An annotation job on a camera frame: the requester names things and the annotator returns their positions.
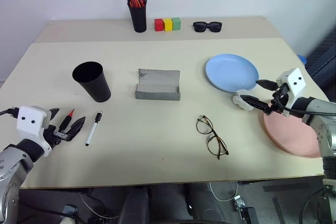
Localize white floor cable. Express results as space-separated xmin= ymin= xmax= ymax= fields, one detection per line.
xmin=209 ymin=181 xmax=238 ymax=202

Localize black pen with red tip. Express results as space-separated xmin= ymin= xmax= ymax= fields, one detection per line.
xmin=57 ymin=108 xmax=76 ymax=132

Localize grey open glasses case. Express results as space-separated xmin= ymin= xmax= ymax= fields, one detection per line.
xmin=134 ymin=68 xmax=182 ymax=102

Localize dark grey radiator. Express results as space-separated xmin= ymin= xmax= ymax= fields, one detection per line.
xmin=305 ymin=28 xmax=336 ymax=91

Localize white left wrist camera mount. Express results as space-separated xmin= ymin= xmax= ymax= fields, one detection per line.
xmin=15 ymin=105 xmax=53 ymax=157

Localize black floor cable loop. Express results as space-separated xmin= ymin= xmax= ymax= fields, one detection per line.
xmin=301 ymin=186 xmax=332 ymax=224

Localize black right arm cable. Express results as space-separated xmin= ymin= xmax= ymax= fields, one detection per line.
xmin=272 ymin=94 xmax=336 ymax=116

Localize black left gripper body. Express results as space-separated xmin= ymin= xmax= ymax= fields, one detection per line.
xmin=44 ymin=125 xmax=74 ymax=152

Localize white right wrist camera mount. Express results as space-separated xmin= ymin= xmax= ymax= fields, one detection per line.
xmin=276 ymin=67 xmax=307 ymax=118

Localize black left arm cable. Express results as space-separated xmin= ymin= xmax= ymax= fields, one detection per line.
xmin=0 ymin=107 xmax=19 ymax=117

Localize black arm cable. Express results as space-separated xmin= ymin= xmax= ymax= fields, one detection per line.
xmin=272 ymin=94 xmax=336 ymax=116
xmin=0 ymin=107 xmax=19 ymax=117

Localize pink plate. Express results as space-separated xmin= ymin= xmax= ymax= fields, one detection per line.
xmin=262 ymin=111 xmax=322 ymax=159

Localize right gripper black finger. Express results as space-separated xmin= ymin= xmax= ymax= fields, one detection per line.
xmin=255 ymin=79 xmax=278 ymax=91
xmin=239 ymin=94 xmax=271 ymax=115

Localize black sunglasses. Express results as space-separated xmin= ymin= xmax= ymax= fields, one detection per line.
xmin=192 ymin=20 xmax=224 ymax=34

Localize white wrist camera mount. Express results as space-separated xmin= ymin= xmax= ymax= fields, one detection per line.
xmin=15 ymin=105 xmax=53 ymax=157
xmin=276 ymin=67 xmax=307 ymax=118

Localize green wooden block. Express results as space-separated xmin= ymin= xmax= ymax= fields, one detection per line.
xmin=171 ymin=17 xmax=183 ymax=30

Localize small white plastic object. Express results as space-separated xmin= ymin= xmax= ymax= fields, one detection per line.
xmin=231 ymin=90 xmax=255 ymax=111

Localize black pen holder cup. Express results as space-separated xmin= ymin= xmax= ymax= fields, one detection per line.
xmin=128 ymin=4 xmax=148 ymax=34

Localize light blue plate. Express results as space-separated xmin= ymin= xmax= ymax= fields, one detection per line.
xmin=205 ymin=54 xmax=260 ymax=93

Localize empty black cup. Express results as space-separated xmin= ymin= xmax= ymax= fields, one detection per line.
xmin=72 ymin=61 xmax=112 ymax=103

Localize tortoiseshell round eyeglasses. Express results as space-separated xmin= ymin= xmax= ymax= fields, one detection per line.
xmin=196 ymin=114 xmax=229 ymax=161

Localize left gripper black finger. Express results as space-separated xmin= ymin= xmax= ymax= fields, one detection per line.
xmin=49 ymin=107 xmax=60 ymax=121
xmin=66 ymin=116 xmax=87 ymax=141

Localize dark rounded shape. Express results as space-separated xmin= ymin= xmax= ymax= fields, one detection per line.
xmin=183 ymin=183 xmax=232 ymax=221
xmin=117 ymin=186 xmax=151 ymax=224

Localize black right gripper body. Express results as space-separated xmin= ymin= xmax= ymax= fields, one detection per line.
xmin=267 ymin=83 xmax=290 ymax=115

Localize white marker with black cap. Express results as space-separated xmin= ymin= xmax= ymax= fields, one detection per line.
xmin=85 ymin=111 xmax=103 ymax=147

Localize silver metal caster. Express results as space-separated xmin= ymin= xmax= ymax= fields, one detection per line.
xmin=233 ymin=195 xmax=248 ymax=212

